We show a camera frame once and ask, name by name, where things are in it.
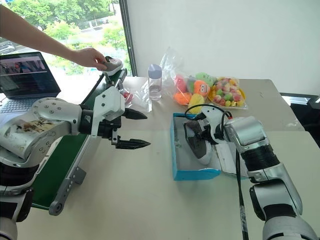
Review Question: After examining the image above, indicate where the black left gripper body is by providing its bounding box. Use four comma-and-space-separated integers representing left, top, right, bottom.
98, 116, 123, 147

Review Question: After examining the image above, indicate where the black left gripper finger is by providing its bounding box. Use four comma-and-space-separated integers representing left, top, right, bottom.
123, 107, 148, 121
115, 138, 152, 150

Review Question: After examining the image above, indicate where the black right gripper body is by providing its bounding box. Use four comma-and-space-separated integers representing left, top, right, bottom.
202, 124, 221, 146

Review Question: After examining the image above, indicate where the grey shoe with white sole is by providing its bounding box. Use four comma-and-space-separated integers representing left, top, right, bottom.
183, 119, 215, 166
100, 55, 124, 76

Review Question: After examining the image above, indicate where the blue cardboard shoebox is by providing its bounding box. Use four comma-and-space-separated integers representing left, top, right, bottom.
170, 112, 250, 182

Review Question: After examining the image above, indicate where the person's bare hand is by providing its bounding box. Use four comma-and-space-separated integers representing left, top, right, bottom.
71, 47, 109, 71

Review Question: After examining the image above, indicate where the small clear plastic bag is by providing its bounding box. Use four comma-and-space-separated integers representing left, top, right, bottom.
121, 79, 154, 113

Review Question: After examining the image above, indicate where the small red toy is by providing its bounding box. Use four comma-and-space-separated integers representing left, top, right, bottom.
121, 91, 134, 104

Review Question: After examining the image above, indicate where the yellow plush toy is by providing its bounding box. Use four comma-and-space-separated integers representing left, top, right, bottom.
187, 93, 206, 114

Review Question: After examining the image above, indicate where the clear bottle with lavender cap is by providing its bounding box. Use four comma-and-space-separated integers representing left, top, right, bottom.
147, 63, 164, 102

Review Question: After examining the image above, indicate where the small orange plush toy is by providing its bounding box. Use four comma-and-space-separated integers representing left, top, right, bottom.
173, 91, 192, 106

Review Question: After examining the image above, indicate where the bag of colourful candy balls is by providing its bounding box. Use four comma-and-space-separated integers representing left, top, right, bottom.
207, 76, 249, 111

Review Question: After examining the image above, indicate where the orange plush with face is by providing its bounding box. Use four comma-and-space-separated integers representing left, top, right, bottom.
193, 79, 211, 97

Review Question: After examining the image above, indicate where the pink plush toy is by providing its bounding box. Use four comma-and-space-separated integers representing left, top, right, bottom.
174, 74, 189, 93

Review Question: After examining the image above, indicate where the green plush toy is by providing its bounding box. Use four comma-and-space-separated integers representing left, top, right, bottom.
195, 72, 217, 87

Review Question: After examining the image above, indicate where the green conveyor belt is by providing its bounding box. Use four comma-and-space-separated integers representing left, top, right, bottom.
30, 67, 129, 217

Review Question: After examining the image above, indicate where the clear bag of plush toys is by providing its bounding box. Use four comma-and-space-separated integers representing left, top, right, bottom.
159, 46, 219, 114

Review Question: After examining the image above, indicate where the open grey laptop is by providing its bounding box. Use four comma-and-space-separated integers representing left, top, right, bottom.
0, 51, 62, 115

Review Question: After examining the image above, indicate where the black chair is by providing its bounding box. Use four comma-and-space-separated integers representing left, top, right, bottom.
279, 92, 320, 149

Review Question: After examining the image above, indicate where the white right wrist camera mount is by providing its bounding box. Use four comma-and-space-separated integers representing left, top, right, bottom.
199, 105, 227, 145

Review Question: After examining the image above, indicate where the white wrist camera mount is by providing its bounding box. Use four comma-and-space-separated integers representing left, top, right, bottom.
199, 105, 227, 145
90, 85, 126, 139

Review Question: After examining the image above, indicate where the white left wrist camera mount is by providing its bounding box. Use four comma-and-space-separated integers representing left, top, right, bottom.
90, 85, 126, 139

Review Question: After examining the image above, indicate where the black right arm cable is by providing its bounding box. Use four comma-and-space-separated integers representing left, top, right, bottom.
184, 103, 251, 240

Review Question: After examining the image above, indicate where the dark window frame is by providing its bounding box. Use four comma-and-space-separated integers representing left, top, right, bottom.
118, 0, 138, 77

